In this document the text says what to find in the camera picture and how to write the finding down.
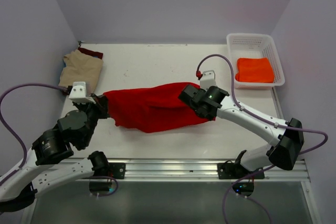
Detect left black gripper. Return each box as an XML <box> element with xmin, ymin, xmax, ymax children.
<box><xmin>74</xmin><ymin>92</ymin><xmax>111</xmax><ymax>147</ymax></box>

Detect red t shirt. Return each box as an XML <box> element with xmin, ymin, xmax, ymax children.
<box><xmin>103</xmin><ymin>82</ymin><xmax>208</xmax><ymax>133</ymax></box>

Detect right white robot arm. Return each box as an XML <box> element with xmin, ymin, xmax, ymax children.
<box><xmin>178</xmin><ymin>84</ymin><xmax>304</xmax><ymax>178</ymax></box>

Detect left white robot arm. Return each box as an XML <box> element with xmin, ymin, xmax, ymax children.
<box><xmin>1</xmin><ymin>95</ymin><xmax>109</xmax><ymax>212</ymax></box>

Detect folded beige t shirt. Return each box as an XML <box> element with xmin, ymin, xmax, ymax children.
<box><xmin>58</xmin><ymin>50</ymin><xmax>103</xmax><ymax>95</ymax></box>

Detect folded orange t shirt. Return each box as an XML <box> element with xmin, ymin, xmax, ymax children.
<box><xmin>235</xmin><ymin>58</ymin><xmax>275</xmax><ymax>83</ymax></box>

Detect white plastic basket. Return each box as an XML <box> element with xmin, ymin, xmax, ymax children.
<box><xmin>226</xmin><ymin>33</ymin><xmax>285</xmax><ymax>89</ymax></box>

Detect folded maroon t shirt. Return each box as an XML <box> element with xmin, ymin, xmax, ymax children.
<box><xmin>61</xmin><ymin>47</ymin><xmax>104</xmax><ymax>98</ymax></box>

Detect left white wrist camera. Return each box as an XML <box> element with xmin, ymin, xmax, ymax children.
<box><xmin>69</xmin><ymin>81</ymin><xmax>95</xmax><ymax>104</ymax></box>

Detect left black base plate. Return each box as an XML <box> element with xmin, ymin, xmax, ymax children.
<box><xmin>93</xmin><ymin>163</ymin><xmax>126</xmax><ymax>179</ymax></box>

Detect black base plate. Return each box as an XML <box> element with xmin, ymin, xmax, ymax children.
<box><xmin>217</xmin><ymin>161</ymin><xmax>263</xmax><ymax>179</ymax></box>
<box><xmin>93</xmin><ymin>163</ymin><xmax>126</xmax><ymax>179</ymax></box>

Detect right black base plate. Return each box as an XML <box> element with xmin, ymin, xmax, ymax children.
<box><xmin>217</xmin><ymin>161</ymin><xmax>263</xmax><ymax>179</ymax></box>

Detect aluminium mounting rail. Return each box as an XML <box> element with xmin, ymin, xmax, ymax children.
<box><xmin>70</xmin><ymin>158</ymin><xmax>310</xmax><ymax>183</ymax></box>

